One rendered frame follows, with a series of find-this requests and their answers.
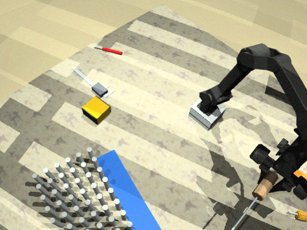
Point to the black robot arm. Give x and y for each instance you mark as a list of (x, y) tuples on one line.
[(265, 58)]

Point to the blue flat strip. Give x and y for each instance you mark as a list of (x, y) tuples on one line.
[(125, 190)]

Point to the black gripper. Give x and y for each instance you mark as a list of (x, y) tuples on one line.
[(285, 165)]

